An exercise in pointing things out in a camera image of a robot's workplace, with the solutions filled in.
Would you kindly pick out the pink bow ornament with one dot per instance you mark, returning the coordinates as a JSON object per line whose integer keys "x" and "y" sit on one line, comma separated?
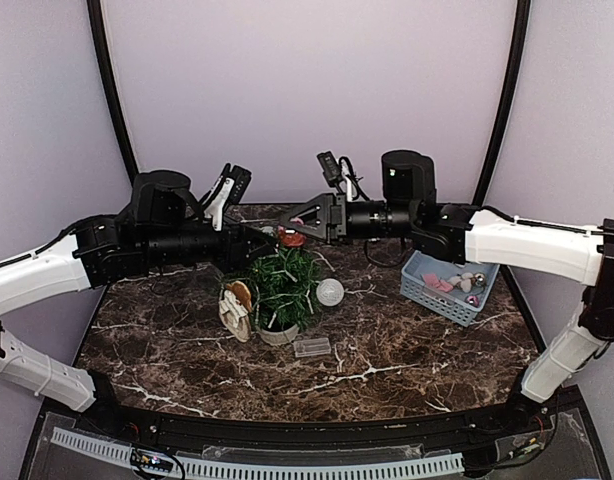
{"x": 431, "y": 280}

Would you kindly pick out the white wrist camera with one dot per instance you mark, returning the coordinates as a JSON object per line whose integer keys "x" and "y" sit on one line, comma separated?
{"x": 228, "y": 190}
{"x": 340, "y": 175}

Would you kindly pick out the white cable duct strip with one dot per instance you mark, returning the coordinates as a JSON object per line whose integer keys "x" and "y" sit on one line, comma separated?
{"x": 160, "y": 465}

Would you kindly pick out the small green christmas tree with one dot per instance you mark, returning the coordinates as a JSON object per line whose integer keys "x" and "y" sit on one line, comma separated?
{"x": 284, "y": 289}

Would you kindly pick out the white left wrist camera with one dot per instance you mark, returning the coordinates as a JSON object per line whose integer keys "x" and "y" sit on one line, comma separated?
{"x": 228, "y": 190}

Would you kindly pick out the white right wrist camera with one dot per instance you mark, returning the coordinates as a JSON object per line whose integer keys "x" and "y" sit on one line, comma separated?
{"x": 340, "y": 175}

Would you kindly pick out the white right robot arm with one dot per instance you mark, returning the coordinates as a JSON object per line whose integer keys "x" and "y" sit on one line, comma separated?
{"x": 580, "y": 259}

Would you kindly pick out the clear string light garland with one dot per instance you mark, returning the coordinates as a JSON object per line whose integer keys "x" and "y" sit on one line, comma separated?
{"x": 329, "y": 291}

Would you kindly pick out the blue plastic basket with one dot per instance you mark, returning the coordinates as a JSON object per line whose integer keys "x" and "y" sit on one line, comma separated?
{"x": 456, "y": 292}

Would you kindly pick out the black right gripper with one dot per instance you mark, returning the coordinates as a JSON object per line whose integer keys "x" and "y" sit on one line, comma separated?
{"x": 331, "y": 228}

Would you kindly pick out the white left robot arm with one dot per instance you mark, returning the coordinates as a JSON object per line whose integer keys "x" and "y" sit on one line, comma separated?
{"x": 27, "y": 282}

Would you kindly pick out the white tree pot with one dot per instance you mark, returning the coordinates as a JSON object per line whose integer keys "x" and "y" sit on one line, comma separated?
{"x": 279, "y": 338}

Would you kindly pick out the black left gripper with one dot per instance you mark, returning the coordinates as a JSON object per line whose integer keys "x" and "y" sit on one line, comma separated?
{"x": 233, "y": 254}

